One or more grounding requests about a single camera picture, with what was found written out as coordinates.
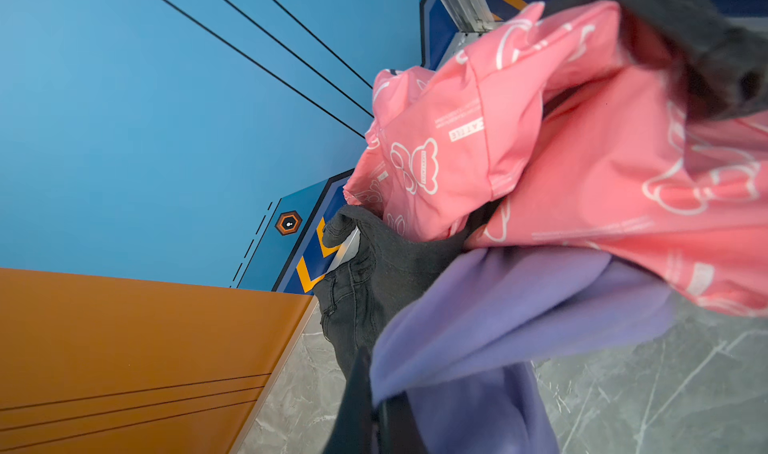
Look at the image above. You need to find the purple cloth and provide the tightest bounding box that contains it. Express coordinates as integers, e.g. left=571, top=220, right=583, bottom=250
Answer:
left=370, top=246, right=676, bottom=453

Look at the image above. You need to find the pink printed cloth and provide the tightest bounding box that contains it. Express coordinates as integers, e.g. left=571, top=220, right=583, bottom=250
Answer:
left=344, top=0, right=767, bottom=317

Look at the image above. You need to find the aluminium corner post right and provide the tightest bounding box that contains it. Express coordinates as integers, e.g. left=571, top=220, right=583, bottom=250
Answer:
left=440, top=0, right=497, bottom=34

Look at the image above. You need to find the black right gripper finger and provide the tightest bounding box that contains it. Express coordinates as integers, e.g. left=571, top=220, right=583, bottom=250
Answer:
left=323, top=348, right=427, bottom=454

